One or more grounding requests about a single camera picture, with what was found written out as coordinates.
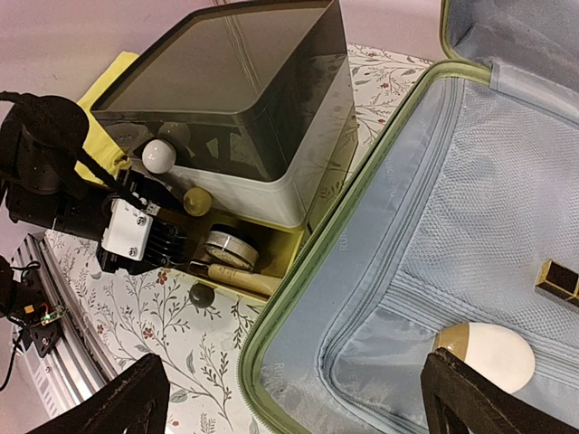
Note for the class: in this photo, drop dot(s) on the drawer cabinet with dark top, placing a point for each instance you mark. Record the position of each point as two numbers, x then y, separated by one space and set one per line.
255 99

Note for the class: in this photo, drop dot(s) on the floral white tablecloth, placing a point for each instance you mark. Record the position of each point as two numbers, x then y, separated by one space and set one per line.
199 346

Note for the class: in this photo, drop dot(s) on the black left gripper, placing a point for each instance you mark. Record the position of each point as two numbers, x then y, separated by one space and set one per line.
50 180

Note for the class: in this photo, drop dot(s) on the plain yellow garment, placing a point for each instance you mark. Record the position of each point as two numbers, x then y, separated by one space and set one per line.
99 144

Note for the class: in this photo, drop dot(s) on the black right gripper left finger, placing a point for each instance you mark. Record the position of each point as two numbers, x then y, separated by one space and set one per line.
136 401

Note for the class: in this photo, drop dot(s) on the slim gold cosmetic pencil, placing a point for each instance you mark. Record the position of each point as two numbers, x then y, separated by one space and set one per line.
253 282

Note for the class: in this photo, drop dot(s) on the beige oval compact case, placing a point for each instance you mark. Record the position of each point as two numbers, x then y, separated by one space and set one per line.
499 354

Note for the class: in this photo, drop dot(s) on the aluminium front rail frame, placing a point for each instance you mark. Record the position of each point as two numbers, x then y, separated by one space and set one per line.
64 363

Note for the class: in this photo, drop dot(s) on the black gold lipstick tube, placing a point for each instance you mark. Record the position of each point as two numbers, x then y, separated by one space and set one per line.
559 282

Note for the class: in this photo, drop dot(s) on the green hard-shell suitcase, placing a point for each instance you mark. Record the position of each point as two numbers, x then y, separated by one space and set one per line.
470 188

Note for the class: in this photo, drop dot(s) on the round cream compact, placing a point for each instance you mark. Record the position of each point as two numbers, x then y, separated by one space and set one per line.
231 249

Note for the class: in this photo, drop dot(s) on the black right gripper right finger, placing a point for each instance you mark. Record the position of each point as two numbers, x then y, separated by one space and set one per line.
457 399

